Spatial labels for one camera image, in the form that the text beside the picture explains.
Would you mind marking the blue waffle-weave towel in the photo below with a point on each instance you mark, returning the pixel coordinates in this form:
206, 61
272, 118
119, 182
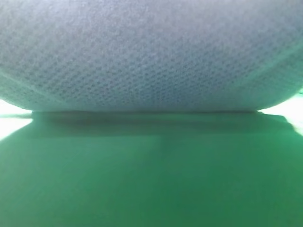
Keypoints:
150, 55

